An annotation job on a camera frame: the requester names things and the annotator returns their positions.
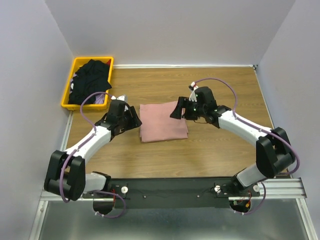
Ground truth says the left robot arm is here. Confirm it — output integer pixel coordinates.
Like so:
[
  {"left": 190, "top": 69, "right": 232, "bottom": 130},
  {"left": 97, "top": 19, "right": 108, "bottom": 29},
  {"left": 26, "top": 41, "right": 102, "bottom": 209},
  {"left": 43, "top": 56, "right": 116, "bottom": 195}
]
[{"left": 44, "top": 103, "right": 142, "bottom": 201}]

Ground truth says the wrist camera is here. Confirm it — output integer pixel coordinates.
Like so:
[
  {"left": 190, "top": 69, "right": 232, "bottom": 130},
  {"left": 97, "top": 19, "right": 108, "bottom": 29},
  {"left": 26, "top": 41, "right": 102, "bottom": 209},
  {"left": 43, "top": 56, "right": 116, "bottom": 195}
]
[
  {"left": 188, "top": 82, "right": 217, "bottom": 105},
  {"left": 106, "top": 95, "right": 128, "bottom": 122}
]

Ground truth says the black t shirt in bin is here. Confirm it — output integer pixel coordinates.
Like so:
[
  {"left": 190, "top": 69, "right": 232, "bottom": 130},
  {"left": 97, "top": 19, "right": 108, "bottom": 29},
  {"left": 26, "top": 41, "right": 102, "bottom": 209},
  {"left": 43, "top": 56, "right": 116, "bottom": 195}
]
[{"left": 68, "top": 59, "right": 112, "bottom": 105}]

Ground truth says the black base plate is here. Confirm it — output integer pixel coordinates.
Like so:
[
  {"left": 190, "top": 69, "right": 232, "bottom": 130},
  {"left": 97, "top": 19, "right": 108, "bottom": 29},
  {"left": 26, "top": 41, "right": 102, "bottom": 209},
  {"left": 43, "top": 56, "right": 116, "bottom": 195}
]
[{"left": 82, "top": 177, "right": 260, "bottom": 210}]

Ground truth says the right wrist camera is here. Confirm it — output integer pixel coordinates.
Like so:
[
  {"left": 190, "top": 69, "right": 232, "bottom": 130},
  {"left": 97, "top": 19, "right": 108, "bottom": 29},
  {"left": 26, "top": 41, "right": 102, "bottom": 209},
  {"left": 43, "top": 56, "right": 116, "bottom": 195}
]
[{"left": 188, "top": 82, "right": 217, "bottom": 105}]

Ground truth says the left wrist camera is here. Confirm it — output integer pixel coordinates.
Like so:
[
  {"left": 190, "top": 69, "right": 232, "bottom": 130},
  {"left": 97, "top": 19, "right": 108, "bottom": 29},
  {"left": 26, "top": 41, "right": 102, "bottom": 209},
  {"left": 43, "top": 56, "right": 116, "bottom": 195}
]
[{"left": 106, "top": 95, "right": 128, "bottom": 122}]

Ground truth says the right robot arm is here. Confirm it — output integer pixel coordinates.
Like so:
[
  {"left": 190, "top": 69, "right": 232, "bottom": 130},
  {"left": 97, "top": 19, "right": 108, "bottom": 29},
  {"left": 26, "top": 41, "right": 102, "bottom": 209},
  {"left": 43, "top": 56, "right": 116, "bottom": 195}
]
[{"left": 170, "top": 97, "right": 299, "bottom": 196}]

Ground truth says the aluminium frame rail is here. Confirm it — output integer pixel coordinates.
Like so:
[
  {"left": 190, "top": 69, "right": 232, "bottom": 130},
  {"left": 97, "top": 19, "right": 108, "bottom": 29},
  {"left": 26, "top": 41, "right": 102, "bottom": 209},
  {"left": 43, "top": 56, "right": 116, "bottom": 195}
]
[{"left": 27, "top": 109, "right": 91, "bottom": 240}]

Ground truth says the pink t shirt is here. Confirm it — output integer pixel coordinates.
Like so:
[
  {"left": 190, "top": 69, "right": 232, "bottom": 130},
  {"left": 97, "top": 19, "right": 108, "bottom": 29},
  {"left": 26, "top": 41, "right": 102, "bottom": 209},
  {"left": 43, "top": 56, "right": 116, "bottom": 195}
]
[{"left": 139, "top": 101, "right": 188, "bottom": 143}]

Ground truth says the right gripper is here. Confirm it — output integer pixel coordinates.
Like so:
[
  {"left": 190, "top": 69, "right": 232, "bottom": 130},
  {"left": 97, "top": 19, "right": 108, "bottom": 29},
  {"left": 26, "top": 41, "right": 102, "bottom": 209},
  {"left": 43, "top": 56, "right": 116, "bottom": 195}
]
[{"left": 169, "top": 96, "right": 205, "bottom": 121}]

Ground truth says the lavender t shirt in bin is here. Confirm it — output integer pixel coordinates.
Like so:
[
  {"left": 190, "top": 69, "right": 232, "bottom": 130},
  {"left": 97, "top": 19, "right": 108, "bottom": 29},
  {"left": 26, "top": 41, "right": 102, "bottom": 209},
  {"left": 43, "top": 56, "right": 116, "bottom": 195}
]
[{"left": 94, "top": 92, "right": 108, "bottom": 105}]

